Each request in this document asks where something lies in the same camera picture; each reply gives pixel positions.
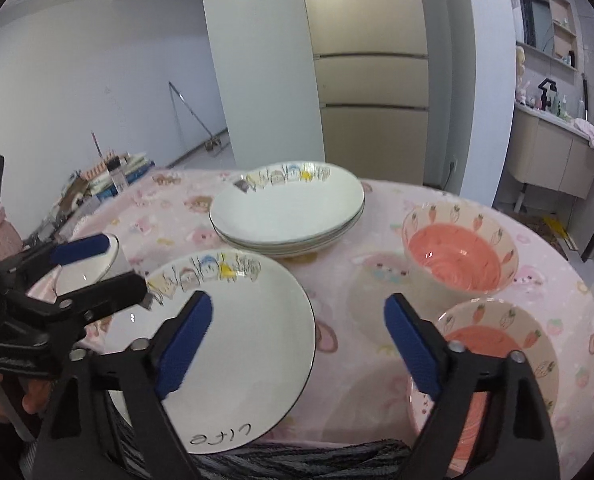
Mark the spice bottle with black cap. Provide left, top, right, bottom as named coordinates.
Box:
left=107, top=156, right=126, bottom=192

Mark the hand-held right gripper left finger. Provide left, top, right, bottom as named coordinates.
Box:
left=34, top=290, right=214, bottom=480

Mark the beige refrigerator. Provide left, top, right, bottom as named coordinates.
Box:
left=297, top=0, right=431, bottom=187

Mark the pink printed blanket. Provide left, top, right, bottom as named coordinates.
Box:
left=27, top=167, right=594, bottom=463

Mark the pink bag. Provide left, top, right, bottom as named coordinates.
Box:
left=0, top=207, right=24, bottom=257

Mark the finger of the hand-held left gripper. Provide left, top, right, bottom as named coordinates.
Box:
left=7, top=272, right=148, bottom=342
left=0, top=233, right=109, bottom=287

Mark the small white bowl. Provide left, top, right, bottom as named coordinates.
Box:
left=56, top=234, right=121, bottom=297

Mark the pink towel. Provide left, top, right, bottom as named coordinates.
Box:
left=573, top=118, right=594, bottom=152

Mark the person's left hand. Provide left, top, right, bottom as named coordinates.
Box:
left=20, top=377, right=53, bottom=415

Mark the grey striped clothing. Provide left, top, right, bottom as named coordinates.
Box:
left=106, top=439, right=414, bottom=480

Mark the pink carrot print bowl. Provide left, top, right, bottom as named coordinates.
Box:
left=407, top=299, right=560, bottom=477
left=402, top=202, right=519, bottom=311

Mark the pile of books and clutter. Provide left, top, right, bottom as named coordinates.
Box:
left=60, top=152, right=156, bottom=213

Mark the beige vanity cabinet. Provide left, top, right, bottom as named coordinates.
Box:
left=509, top=104, right=594, bottom=200

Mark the bathroom mirror cabinet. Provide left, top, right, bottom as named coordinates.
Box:
left=518, top=0, right=578, bottom=72

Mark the mop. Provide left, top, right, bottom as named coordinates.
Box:
left=169, top=82, right=229, bottom=154

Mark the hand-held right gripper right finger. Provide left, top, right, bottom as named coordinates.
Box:
left=383, top=294, right=562, bottom=480

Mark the white cartoon print plate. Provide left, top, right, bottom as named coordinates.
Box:
left=104, top=250, right=318, bottom=456
left=214, top=217, right=365, bottom=260
left=209, top=161, right=365, bottom=246
left=211, top=210, right=366, bottom=252

